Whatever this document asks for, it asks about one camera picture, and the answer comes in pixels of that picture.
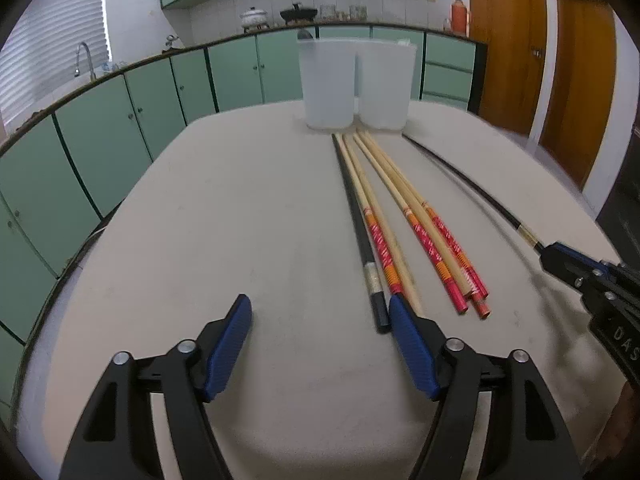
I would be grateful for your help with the black chopstick gold band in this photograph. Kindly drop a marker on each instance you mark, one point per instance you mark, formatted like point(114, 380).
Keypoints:
point(480, 192)

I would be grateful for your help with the black cooking pot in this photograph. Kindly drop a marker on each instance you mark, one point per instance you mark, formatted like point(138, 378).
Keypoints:
point(298, 14)

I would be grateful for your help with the orange thermos flask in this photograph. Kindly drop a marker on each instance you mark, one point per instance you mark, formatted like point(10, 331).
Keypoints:
point(459, 15)

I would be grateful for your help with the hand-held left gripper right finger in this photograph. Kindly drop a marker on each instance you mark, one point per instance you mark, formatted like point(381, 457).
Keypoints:
point(412, 347)

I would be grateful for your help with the white lidded pot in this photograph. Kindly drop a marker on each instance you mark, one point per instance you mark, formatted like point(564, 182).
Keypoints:
point(254, 19)

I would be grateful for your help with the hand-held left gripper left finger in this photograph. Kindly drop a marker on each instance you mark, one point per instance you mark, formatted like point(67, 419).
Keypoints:
point(230, 345)

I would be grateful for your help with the plain wooden door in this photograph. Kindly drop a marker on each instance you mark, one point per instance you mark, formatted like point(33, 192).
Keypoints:
point(580, 85)

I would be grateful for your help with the black chopstick silver band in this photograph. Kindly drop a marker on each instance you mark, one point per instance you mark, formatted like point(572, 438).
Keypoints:
point(361, 240)

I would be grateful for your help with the chrome sink faucet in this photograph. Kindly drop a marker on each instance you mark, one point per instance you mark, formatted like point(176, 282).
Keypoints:
point(92, 67)

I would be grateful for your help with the black glass cabinet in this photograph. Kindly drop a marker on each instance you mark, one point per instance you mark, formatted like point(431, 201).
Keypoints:
point(622, 200)

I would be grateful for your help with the green base cabinet row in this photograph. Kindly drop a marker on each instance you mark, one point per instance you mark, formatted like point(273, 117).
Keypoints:
point(100, 125)

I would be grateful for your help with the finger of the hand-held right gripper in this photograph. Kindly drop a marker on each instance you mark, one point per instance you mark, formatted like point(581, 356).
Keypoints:
point(585, 256)
point(562, 265)

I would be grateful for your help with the glass jar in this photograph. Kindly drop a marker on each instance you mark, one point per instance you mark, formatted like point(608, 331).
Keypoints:
point(327, 12)
point(358, 12)

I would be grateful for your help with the white window blinds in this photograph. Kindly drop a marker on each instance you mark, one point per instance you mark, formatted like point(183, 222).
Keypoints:
point(50, 35)

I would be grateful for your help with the translucent plastic container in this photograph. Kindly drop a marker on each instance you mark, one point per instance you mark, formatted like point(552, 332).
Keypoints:
point(327, 85)
point(385, 85)

